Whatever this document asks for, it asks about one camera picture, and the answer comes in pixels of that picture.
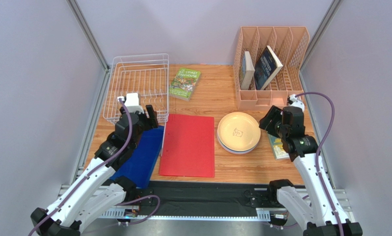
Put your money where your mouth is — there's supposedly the yellow plate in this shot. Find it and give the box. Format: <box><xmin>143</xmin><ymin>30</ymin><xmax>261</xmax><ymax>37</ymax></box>
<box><xmin>217</xmin><ymin>112</ymin><xmax>261</xmax><ymax>151</ymax></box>

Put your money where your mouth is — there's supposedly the blue plate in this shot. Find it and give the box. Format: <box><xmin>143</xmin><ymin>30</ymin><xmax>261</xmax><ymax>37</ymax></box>
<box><xmin>220</xmin><ymin>142</ymin><xmax>256</xmax><ymax>154</ymax></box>

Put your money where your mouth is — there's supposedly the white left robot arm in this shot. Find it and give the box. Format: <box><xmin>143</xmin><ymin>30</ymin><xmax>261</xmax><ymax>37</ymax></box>
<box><xmin>29</xmin><ymin>105</ymin><xmax>158</xmax><ymax>236</ymax></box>

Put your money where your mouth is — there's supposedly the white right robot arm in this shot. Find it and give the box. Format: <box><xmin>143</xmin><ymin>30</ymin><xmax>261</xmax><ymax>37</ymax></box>
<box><xmin>259</xmin><ymin>106</ymin><xmax>363</xmax><ymax>236</ymax></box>

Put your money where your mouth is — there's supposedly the penguin classics garden book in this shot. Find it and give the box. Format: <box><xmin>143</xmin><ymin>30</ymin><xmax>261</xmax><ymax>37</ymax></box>
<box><xmin>268</xmin><ymin>134</ymin><xmax>289</xmax><ymax>160</ymax></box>

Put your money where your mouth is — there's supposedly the green treehouse book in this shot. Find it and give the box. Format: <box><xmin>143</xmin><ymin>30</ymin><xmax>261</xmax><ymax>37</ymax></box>
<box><xmin>169</xmin><ymin>67</ymin><xmax>201</xmax><ymax>101</ymax></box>

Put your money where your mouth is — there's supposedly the blue folder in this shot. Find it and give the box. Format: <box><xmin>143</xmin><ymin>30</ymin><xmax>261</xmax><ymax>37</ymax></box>
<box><xmin>110</xmin><ymin>126</ymin><xmax>164</xmax><ymax>188</ymax></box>

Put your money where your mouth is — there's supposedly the red folder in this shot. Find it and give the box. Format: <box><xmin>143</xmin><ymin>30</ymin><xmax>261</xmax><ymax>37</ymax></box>
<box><xmin>159</xmin><ymin>114</ymin><xmax>215</xmax><ymax>177</ymax></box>

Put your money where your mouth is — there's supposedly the light blue standing book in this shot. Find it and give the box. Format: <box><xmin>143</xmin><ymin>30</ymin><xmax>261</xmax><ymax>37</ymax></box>
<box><xmin>239</xmin><ymin>51</ymin><xmax>254</xmax><ymax>90</ymax></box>

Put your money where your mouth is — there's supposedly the dark blue leaning book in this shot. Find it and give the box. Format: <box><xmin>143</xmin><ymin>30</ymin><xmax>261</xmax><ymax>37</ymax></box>
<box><xmin>254</xmin><ymin>45</ymin><xmax>283</xmax><ymax>90</ymax></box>

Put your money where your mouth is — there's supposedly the pink file organizer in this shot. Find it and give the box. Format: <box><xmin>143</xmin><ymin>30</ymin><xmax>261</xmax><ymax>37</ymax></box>
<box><xmin>233</xmin><ymin>26</ymin><xmax>310</xmax><ymax>111</ymax></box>

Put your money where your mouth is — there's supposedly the black base mat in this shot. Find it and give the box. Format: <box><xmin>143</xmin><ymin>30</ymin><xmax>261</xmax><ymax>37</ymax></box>
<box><xmin>126</xmin><ymin>181</ymin><xmax>283</xmax><ymax>217</ymax></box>

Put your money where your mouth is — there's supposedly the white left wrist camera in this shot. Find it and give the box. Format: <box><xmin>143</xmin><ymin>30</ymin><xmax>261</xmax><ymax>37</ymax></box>
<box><xmin>117</xmin><ymin>93</ymin><xmax>144</xmax><ymax>114</ymax></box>

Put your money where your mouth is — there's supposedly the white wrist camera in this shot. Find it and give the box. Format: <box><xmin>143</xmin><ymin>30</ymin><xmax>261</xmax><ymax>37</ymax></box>
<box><xmin>117</xmin><ymin>93</ymin><xmax>144</xmax><ymax>114</ymax></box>
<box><xmin>287</xmin><ymin>94</ymin><xmax>305</xmax><ymax>112</ymax></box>

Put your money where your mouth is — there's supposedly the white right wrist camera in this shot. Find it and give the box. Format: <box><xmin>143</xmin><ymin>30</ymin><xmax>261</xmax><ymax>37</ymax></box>
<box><xmin>287</xmin><ymin>94</ymin><xmax>305</xmax><ymax>112</ymax></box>

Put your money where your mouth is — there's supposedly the white wire dish rack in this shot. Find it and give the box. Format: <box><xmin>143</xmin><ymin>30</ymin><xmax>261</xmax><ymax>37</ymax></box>
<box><xmin>102</xmin><ymin>53</ymin><xmax>169</xmax><ymax>124</ymax></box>

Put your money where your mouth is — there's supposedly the aluminium rail frame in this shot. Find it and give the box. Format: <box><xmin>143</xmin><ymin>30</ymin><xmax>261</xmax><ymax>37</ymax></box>
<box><xmin>45</xmin><ymin>65</ymin><xmax>360</xmax><ymax>236</ymax></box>

